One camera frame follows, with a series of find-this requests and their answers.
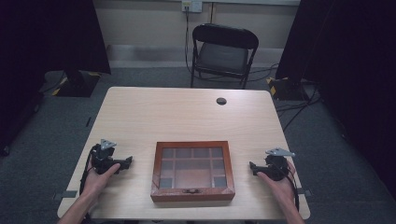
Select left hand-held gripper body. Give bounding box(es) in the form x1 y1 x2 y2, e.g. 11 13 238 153
91 138 125 175

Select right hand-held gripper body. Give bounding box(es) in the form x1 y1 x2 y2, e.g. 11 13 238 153
256 147 296 182

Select wooden box with glass lid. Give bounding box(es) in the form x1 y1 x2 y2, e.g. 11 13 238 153
150 140 236 203

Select person's right hand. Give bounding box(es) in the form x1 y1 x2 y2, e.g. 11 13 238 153
256 160 297 204

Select person's left hand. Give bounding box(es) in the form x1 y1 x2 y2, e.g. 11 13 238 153
80 161 121 200

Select black yellow stand base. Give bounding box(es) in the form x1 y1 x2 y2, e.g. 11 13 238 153
265 77 311 102

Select black curtain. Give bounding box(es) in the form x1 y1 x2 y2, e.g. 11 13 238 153
0 0 112 157
275 0 396 200

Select black folding chair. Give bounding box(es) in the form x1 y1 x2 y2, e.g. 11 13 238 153
190 22 260 91

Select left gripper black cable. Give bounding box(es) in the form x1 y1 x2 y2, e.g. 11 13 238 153
78 146 98 197

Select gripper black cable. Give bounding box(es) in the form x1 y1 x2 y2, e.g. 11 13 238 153
274 161 301 213
78 146 98 197

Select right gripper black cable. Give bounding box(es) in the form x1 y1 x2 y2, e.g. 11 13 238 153
274 161 301 213

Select black floor cables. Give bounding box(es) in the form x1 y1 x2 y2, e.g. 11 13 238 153
248 63 323 133

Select black wall cable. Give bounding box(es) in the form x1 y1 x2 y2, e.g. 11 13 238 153
184 7 200 77

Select white wall socket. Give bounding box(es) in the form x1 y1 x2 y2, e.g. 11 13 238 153
181 0 204 14

